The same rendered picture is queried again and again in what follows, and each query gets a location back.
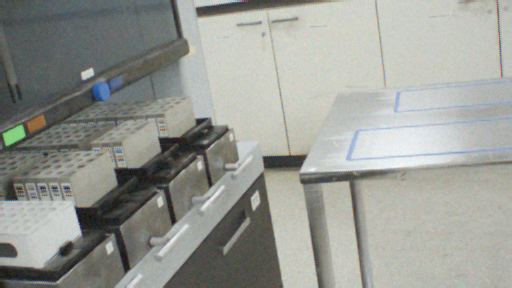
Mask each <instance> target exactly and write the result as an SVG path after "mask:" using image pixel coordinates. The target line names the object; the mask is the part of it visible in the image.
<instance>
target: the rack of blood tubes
mask: <svg viewBox="0 0 512 288"><path fill-rule="evenodd" d="M79 234H80V236H81V235H82V233H81V231H80V227H79V224H78V221H77V214H76V212H75V208H74V205H73V202H72V201H71V200H64V201H0V265H7V266H20V267H34V268H43V266H44V265H46V264H47V263H46V262H47V261H48V259H49V258H52V257H53V255H55V254H56V253H57V252H59V251H60V250H59V247H60V246H61V245H62V244H63V243H64V242H65V241H68V240H72V241H73V239H74V238H75V237H77V236H78V235H79ZM80 236H78V237H80ZM75 240H76V239H75ZM75 240H74V241H75ZM74 241H73V242H74ZM57 255H58V254H57ZM57 255H56V256H57ZM56 256H55V257H56ZM55 257H53V258H55ZM53 258H52V259H53ZM52 259H51V260H52ZM51 260H50V261H51ZM48 262H49V261H48ZM43 263H46V264H44V265H43Z"/></svg>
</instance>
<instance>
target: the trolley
mask: <svg viewBox="0 0 512 288"><path fill-rule="evenodd" d="M498 172H512V77H510V76H509V77H500V78H491V79H483V80H465V81H457V82H448V83H439V84H421V85H413V86H404V87H395V88H386V89H380V88H378V89H368V90H360V91H351V92H342V93H338V94H337V97H336V99H335V100H334V102H333V104H332V106H331V109H330V111H329V113H328V114H327V116H326V118H325V122H324V124H323V126H322V127H321V129H320V131H319V134H318V136H317V138H316V139H315V141H314V143H313V145H312V148H311V150H310V152H309V153H308V155H307V157H306V160H305V162H304V165H303V166H302V168H301V170H300V172H299V181H300V184H301V185H303V190H304V196H305V207H306V212H307V218H308V224H309V229H310V235H311V246H312V251H313V257H314V262H315V268H316V279H317V284H318V288H336V285H335V273H334V267H333V261H332V256H331V250H330V238H329V232H328V226H327V220H326V214H325V203H324V197H323V191H322V185H321V183H336V182H349V185H350V198H351V204H352V210H353V217H354V223H355V237H356V243H357V250H358V256H359V263H360V276H361V283H362V288H374V282H373V275H372V261H371V254H370V247H369V241H368V234H367V232H368V227H367V220H366V213H365V206H364V199H363V185H362V181H366V180H381V179H396V178H410V177H440V176H455V175H470V174H484V173H498Z"/></svg>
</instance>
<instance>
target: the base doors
mask: <svg viewBox="0 0 512 288"><path fill-rule="evenodd" d="M505 6H507V7H508V10H507V11H504V10H503V8H504V7H505ZM376 7H377V9H376ZM498 8H499V25H500V42H501V59H502V76H503V77H509V76H510V77H512V0H498ZM488 9H491V10H492V13H491V14H489V13H487V10H488ZM446 13H451V17H446V18H439V19H434V20H426V18H425V16H428V15H433V14H435V15H440V14H446ZM377 15H378V20H377ZM295 17H297V18H298V20H293V21H286V22H279V23H272V20H275V19H277V18H278V19H286V18H292V19H293V18H295ZM197 21H198V25H199V30H200V35H201V39H202V40H201V43H202V48H203V52H204V57H205V62H206V66H207V74H208V80H209V84H210V88H211V93H212V97H213V106H214V111H215V115H216V119H217V125H228V128H233V130H234V134H235V139H236V141H238V140H239V142H242V141H256V140H259V144H260V149H261V154H262V156H284V155H290V154H291V155H308V153H309V152H310V150H311V148H312V145H313V143H314V141H315V139H316V138H317V136H318V134H319V131H320V129H321V127H322V126H323V124H324V122H325V118H326V116H327V114H328V113H329V111H330V109H331V106H332V104H333V102H334V100H335V99H336V97H337V94H338V93H342V92H351V91H360V90H368V89H378V88H380V89H386V88H395V87H404V86H413V85H421V84H439V83H448V82H457V81H465V80H483V79H491V78H500V77H501V68H500V51H499V34H498V17H497V0H485V1H478V2H477V1H470V2H463V3H459V0H346V1H339V2H326V3H319V4H312V5H305V6H298V7H285V8H278V9H272V10H268V11H267V10H263V11H256V12H241V13H234V14H227V15H221V16H214V17H206V18H199V19H197ZM259 21H261V22H262V24H254V25H244V26H236V24H240V23H241V22H242V23H243V24H245V23H254V22H259ZM378 22H379V28H378ZM326 24H329V28H319V29H308V25H326ZM264 31H265V32H266V36H264V37H262V36H261V33H262V32H264ZM379 31H380V35H379ZM229 35H231V39H223V40H214V37H220V36H229ZM380 39H381V43H380ZM261 40H263V41H265V44H266V52H262V45H261ZM381 46H382V51H381ZM382 55H383V58H382ZM383 63H384V67H383ZM384 70H385V75H384ZM385 79H386V82H385ZM279 86H280V87H279ZM281 98H282V99H281ZM282 103H283V104H282ZM283 108H284V109H283ZM284 114H285V115H284ZM285 119H286V120H285ZM286 130H287V132H286ZM287 135H288V137H287ZM288 141H289V142H288ZM289 146H290V148H289ZM290 152H291V153H290Z"/></svg>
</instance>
